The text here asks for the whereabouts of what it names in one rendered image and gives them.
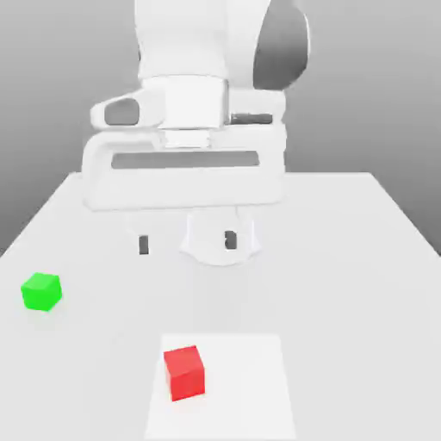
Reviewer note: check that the small red cube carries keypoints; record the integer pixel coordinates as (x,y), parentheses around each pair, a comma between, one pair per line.
(184,373)

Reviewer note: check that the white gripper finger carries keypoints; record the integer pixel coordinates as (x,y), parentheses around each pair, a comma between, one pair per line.
(143,244)
(231,240)

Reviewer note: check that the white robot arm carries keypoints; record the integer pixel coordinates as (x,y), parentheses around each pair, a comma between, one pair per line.
(182,44)

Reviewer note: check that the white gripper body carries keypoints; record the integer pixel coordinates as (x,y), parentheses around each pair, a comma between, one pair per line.
(186,187)

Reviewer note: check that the small green cube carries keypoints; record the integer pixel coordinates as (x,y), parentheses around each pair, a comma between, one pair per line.
(41,292)

